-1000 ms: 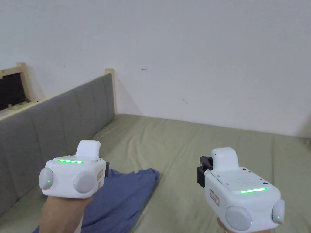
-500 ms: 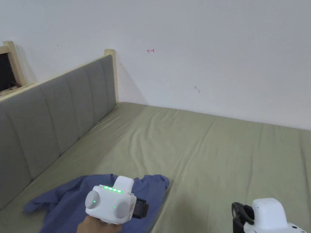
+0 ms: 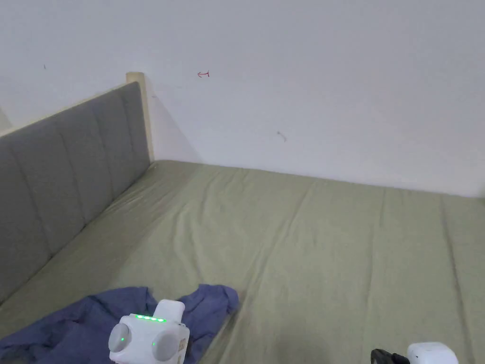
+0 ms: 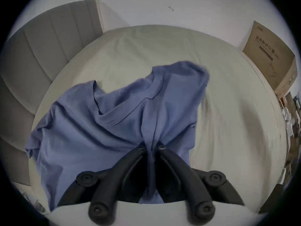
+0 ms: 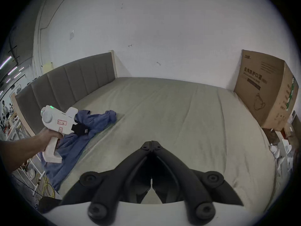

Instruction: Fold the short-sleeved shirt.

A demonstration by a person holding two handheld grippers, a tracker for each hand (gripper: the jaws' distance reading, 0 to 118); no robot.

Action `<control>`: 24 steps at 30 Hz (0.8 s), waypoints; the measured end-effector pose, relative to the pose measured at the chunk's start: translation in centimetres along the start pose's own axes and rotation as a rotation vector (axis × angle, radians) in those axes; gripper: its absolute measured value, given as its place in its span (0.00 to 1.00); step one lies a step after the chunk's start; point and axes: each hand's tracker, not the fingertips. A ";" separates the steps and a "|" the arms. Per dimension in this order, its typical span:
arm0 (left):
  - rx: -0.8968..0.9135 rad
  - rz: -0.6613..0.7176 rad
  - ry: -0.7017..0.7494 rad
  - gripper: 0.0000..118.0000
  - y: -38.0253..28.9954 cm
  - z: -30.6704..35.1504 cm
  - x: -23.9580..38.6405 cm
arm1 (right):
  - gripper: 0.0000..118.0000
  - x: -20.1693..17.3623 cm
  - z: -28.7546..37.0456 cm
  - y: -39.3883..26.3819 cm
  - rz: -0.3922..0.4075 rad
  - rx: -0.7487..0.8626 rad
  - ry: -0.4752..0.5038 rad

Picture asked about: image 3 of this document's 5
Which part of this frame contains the dark blue shirt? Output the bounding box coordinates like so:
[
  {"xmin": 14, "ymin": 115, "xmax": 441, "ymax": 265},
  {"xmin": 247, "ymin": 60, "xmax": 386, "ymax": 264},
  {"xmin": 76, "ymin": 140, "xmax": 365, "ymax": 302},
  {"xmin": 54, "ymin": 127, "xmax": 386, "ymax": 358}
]
[{"xmin": 0, "ymin": 283, "xmax": 240, "ymax": 364}]

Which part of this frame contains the grey padded headboard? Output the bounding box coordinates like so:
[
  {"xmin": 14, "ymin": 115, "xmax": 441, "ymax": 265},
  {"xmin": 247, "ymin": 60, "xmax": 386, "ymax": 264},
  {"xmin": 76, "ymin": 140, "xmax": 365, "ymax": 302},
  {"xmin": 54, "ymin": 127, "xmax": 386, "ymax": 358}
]
[{"xmin": 0, "ymin": 72, "xmax": 156, "ymax": 305}]

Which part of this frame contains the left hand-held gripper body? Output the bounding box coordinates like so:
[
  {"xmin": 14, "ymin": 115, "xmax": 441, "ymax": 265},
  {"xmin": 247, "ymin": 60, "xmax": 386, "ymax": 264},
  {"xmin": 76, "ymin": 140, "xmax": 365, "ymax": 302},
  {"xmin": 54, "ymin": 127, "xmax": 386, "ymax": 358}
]
[{"xmin": 108, "ymin": 299, "xmax": 190, "ymax": 364}]

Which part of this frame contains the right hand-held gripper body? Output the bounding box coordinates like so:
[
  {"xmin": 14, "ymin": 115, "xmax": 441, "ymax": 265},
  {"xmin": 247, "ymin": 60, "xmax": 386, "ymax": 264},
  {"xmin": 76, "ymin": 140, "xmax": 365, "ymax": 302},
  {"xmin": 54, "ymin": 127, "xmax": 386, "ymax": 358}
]
[{"xmin": 393, "ymin": 342, "xmax": 459, "ymax": 364}]

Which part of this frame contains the bed with pale green sheet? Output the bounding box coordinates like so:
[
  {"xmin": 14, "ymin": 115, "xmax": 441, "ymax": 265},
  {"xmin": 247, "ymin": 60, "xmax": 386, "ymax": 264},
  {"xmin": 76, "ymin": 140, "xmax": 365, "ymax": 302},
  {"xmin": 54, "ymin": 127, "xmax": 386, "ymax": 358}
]
[{"xmin": 0, "ymin": 159, "xmax": 485, "ymax": 364}]

